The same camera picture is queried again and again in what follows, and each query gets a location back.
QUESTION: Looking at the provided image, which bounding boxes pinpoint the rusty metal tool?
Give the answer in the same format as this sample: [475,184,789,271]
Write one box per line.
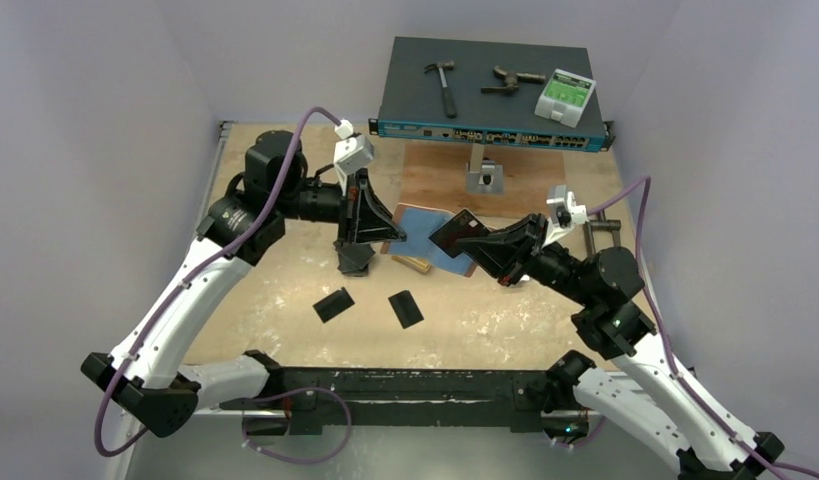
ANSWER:
[480,65,547,95]

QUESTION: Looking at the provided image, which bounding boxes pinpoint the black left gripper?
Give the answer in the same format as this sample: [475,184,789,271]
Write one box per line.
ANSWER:
[276,167,406,247]

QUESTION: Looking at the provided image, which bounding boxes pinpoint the black VIP card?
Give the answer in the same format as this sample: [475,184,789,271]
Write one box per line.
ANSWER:
[428,209,491,258]

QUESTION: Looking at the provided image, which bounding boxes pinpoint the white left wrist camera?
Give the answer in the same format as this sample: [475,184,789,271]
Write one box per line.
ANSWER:
[332,118,375,193]

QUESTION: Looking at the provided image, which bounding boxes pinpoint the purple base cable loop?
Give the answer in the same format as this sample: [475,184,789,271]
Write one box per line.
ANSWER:
[240,385,353,465]

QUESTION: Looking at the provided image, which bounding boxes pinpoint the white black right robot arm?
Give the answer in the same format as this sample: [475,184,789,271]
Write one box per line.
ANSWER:
[455,214,785,479]

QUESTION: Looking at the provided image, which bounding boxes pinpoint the dark metal clamp handle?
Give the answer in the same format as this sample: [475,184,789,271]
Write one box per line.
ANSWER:
[583,217,622,256]

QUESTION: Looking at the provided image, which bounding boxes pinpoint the white green electronic box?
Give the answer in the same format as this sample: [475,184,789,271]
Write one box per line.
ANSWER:
[534,69,596,128]

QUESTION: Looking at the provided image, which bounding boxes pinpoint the pink leather card holder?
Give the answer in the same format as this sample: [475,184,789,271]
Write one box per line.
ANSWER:
[380,203,477,278]

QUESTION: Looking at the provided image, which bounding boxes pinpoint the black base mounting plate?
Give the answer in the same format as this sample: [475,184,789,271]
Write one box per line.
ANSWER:
[220,367,594,442]

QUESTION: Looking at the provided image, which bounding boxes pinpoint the brown wooden board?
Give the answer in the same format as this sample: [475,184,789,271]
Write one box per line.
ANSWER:
[400,142,566,219]

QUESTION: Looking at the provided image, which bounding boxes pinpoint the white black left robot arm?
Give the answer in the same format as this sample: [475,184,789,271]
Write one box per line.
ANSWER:
[81,130,406,438]

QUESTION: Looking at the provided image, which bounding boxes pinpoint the blue grey network switch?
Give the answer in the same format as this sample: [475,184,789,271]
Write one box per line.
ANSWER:
[368,36,615,152]

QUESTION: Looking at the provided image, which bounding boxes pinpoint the metal stand bracket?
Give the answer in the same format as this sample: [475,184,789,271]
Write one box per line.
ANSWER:
[466,143,504,195]

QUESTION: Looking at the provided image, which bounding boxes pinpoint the small claw hammer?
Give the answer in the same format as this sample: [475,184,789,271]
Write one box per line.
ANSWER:
[424,60,458,119]

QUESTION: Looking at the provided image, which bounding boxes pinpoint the single black card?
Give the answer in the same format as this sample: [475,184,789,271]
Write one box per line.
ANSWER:
[312,287,355,323]
[388,290,425,329]

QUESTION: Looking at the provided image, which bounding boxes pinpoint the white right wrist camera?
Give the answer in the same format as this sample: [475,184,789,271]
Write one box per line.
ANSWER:
[543,185,588,247]

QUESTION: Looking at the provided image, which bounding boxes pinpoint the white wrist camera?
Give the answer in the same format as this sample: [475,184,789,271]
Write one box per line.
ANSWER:
[332,118,375,193]
[543,185,588,247]

